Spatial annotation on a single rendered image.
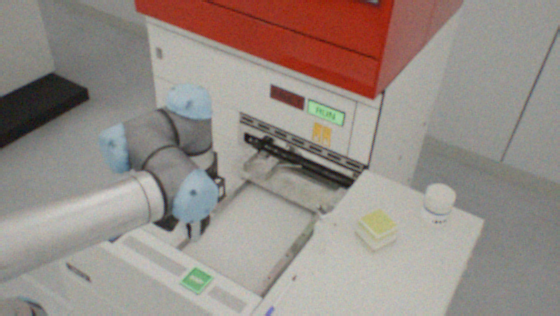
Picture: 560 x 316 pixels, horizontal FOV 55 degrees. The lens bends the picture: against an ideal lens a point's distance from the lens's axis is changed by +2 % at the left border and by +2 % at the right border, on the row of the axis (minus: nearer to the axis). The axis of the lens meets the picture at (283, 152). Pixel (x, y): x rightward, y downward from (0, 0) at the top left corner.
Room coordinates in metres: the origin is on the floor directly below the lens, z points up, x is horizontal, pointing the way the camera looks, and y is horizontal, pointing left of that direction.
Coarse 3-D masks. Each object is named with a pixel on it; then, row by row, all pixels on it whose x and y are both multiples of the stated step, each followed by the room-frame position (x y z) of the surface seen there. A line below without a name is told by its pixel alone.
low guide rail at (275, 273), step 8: (312, 224) 1.03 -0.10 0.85; (304, 232) 1.00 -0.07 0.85; (312, 232) 1.02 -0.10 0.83; (296, 240) 0.97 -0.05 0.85; (304, 240) 0.97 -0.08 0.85; (296, 248) 0.94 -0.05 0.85; (288, 256) 0.91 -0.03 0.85; (280, 264) 0.88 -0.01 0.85; (288, 264) 0.90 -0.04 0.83; (272, 272) 0.85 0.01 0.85; (280, 272) 0.87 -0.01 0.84; (264, 280) 0.83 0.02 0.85; (272, 280) 0.83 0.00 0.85; (264, 288) 0.80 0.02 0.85
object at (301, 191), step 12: (252, 168) 1.22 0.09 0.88; (252, 180) 1.19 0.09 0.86; (276, 180) 1.17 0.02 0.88; (288, 180) 1.18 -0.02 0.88; (300, 180) 1.18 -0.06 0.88; (276, 192) 1.15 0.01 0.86; (288, 192) 1.13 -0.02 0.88; (300, 192) 1.13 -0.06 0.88; (312, 192) 1.13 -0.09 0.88; (324, 192) 1.14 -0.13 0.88; (300, 204) 1.10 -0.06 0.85; (312, 204) 1.09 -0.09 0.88; (324, 204) 1.09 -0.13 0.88
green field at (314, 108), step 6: (312, 102) 1.25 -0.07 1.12; (312, 108) 1.25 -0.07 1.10; (318, 108) 1.24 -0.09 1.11; (324, 108) 1.23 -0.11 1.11; (318, 114) 1.24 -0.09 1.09; (324, 114) 1.23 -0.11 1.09; (330, 114) 1.22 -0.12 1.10; (336, 114) 1.21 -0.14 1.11; (342, 114) 1.21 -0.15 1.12; (330, 120) 1.22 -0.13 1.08; (336, 120) 1.21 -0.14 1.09
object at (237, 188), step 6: (240, 180) 1.19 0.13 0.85; (246, 180) 1.20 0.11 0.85; (234, 186) 1.16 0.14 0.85; (240, 186) 1.17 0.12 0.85; (246, 186) 1.20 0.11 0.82; (228, 192) 1.14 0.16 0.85; (234, 192) 1.14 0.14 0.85; (240, 192) 1.17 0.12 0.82; (228, 198) 1.12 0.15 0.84; (234, 198) 1.14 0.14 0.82; (216, 204) 1.08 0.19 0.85; (222, 204) 1.09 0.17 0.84; (216, 210) 1.07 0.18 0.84; (180, 234) 0.96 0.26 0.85; (180, 240) 0.94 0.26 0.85; (186, 240) 0.95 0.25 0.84; (174, 246) 0.92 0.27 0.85; (180, 246) 0.93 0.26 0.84
